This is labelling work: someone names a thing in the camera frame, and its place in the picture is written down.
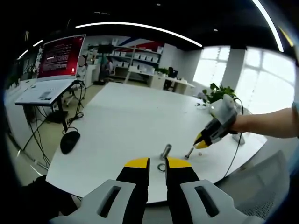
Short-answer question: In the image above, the red screen monitor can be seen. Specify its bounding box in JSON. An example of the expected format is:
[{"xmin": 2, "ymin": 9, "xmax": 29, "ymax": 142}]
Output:
[{"xmin": 36, "ymin": 34, "xmax": 86, "ymax": 82}]

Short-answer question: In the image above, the white office desk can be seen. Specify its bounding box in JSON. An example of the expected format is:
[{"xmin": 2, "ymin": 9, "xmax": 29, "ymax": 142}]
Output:
[{"xmin": 127, "ymin": 70, "xmax": 196, "ymax": 95}]

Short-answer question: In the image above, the dark office chair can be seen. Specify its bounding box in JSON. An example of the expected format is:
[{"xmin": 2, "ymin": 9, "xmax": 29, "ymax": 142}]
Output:
[{"xmin": 163, "ymin": 67, "xmax": 179, "ymax": 91}]

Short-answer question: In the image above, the shelf of white bins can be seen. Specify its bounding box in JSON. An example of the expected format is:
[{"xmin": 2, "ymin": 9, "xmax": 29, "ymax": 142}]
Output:
[{"xmin": 112, "ymin": 43, "xmax": 164, "ymax": 77}]

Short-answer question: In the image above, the black cable bundle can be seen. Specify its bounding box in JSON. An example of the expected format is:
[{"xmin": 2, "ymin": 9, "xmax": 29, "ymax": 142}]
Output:
[{"xmin": 62, "ymin": 79, "xmax": 87, "ymax": 135}]

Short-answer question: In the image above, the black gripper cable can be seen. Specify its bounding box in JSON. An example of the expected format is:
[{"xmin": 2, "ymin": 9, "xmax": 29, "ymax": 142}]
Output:
[{"xmin": 224, "ymin": 97, "xmax": 245, "ymax": 179}]

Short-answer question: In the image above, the person's leg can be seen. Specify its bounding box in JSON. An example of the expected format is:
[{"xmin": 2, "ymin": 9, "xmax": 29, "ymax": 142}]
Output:
[{"xmin": 18, "ymin": 175, "xmax": 80, "ymax": 221}]

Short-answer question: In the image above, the black oval device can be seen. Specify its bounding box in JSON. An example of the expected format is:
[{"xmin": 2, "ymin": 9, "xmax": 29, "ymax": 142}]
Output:
[{"xmin": 60, "ymin": 130, "xmax": 81, "ymax": 155}]

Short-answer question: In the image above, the white standing desk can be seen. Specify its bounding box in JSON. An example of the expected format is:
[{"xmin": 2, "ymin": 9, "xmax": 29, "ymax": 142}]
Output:
[{"xmin": 14, "ymin": 78, "xmax": 81, "ymax": 133}]

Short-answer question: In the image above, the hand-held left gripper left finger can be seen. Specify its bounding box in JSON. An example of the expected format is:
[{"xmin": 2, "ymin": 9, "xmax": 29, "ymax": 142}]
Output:
[{"xmin": 49, "ymin": 157, "xmax": 151, "ymax": 224}]

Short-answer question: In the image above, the black screen on stand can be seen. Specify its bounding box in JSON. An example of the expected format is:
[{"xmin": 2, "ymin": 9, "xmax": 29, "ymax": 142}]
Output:
[{"xmin": 97, "ymin": 44, "xmax": 114, "ymax": 54}]

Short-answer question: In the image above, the green potted plant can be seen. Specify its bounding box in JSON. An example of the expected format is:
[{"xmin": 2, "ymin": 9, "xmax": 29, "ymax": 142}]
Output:
[{"xmin": 195, "ymin": 83, "xmax": 238, "ymax": 112}]

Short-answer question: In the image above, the bright window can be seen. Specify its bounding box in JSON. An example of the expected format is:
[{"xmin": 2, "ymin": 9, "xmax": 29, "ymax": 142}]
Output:
[{"xmin": 192, "ymin": 46, "xmax": 297, "ymax": 115}]

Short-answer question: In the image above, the grey mesh office chair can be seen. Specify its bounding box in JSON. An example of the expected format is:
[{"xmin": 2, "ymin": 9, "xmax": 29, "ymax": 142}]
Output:
[{"xmin": 214, "ymin": 149, "xmax": 292, "ymax": 221}]

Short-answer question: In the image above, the white ceiling light strip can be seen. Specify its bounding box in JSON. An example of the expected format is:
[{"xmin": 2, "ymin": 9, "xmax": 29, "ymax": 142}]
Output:
[
  {"xmin": 253, "ymin": 0, "xmax": 285, "ymax": 53},
  {"xmin": 75, "ymin": 22, "xmax": 203, "ymax": 47}
]

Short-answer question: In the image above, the large threaded stud bolt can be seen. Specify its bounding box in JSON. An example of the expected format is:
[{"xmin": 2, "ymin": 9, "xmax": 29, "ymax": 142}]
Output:
[{"xmin": 160, "ymin": 144, "xmax": 173, "ymax": 161}]

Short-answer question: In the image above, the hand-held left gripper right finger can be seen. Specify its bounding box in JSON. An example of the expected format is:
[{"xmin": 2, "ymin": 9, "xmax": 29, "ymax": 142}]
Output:
[{"xmin": 164, "ymin": 156, "xmax": 266, "ymax": 224}]

